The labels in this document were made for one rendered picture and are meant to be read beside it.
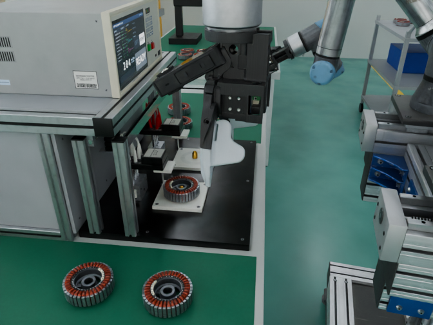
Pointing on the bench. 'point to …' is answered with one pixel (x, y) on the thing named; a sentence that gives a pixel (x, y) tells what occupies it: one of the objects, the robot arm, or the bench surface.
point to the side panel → (31, 189)
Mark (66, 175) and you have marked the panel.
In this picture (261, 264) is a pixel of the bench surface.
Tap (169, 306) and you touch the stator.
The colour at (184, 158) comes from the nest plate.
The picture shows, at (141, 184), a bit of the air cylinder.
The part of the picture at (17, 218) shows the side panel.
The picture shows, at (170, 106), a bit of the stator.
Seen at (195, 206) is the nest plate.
